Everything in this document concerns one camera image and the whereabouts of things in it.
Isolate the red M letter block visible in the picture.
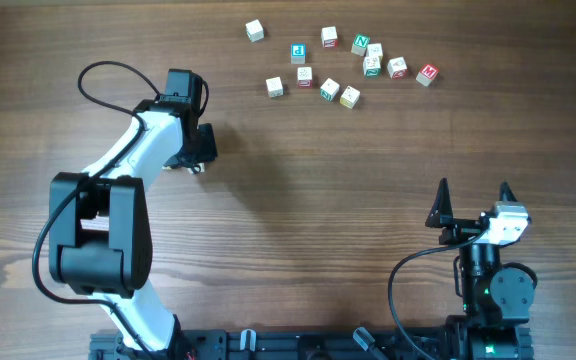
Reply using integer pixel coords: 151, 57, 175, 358
416, 64, 439, 87

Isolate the green N letter block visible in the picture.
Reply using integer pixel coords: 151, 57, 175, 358
351, 33, 370, 56

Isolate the red edged white block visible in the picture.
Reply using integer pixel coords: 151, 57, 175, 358
387, 57, 408, 79

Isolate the green edged N block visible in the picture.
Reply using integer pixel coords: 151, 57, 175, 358
362, 56, 381, 77

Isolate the plain wooden block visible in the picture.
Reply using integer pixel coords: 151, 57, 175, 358
187, 163, 205, 175

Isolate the green edged picture block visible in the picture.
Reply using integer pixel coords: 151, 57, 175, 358
320, 78, 340, 102

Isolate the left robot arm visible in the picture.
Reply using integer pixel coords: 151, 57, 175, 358
31, 69, 218, 359

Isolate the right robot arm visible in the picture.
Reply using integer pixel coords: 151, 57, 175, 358
426, 179, 538, 360

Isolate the red edged picture block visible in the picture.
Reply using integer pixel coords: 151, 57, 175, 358
297, 67, 313, 88

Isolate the white picture block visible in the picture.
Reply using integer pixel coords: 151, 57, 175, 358
366, 43, 383, 60

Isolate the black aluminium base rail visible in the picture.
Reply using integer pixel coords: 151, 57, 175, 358
89, 326, 535, 360

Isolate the blue P letter block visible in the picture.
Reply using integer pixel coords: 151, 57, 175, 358
290, 44, 306, 64

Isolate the yellow picture block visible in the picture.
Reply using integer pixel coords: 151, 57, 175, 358
340, 86, 360, 109

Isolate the red edged top block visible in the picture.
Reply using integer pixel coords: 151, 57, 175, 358
321, 26, 339, 48

